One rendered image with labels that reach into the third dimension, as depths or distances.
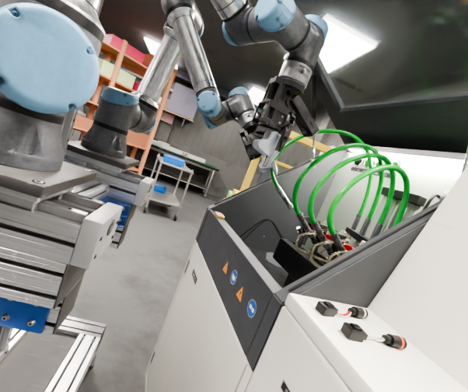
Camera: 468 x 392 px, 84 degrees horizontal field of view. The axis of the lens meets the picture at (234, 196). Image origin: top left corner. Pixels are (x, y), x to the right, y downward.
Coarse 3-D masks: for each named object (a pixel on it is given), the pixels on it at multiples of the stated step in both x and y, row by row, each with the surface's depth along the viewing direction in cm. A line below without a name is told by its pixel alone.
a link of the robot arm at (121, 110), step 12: (108, 96) 87; (120, 96) 88; (132, 96) 90; (108, 108) 88; (120, 108) 89; (132, 108) 92; (96, 120) 89; (108, 120) 88; (120, 120) 90; (132, 120) 95
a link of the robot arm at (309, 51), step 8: (312, 16) 60; (312, 24) 59; (320, 24) 60; (312, 32) 59; (320, 32) 60; (312, 40) 59; (320, 40) 61; (296, 48) 60; (304, 48) 60; (312, 48) 61; (320, 48) 62; (288, 56) 62; (296, 56) 61; (304, 56) 61; (312, 56) 61; (312, 64) 62; (312, 72) 64
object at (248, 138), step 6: (246, 126) 95; (252, 126) 95; (240, 132) 96; (246, 132) 96; (252, 132) 96; (246, 138) 96; (252, 138) 96; (258, 138) 93; (246, 144) 94; (246, 150) 100; (252, 150) 94; (252, 156) 95; (258, 156) 98
